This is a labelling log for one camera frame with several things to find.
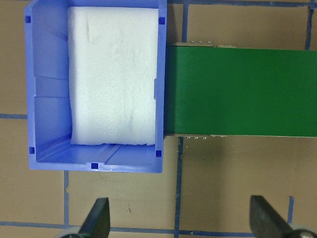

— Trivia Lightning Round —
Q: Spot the green conveyor belt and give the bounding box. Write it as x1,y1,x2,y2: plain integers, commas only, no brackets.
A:
164,46,317,137

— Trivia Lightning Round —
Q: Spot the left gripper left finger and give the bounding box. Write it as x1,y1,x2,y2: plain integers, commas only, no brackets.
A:
58,197,111,238

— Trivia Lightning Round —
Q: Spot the left blue plastic bin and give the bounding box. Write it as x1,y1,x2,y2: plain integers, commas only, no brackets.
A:
24,0,167,173

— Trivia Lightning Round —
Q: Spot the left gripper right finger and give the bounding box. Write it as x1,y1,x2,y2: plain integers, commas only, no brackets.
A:
249,195,317,238

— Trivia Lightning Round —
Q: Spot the left white foam pad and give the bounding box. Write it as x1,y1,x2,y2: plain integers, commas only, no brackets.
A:
67,6,159,145

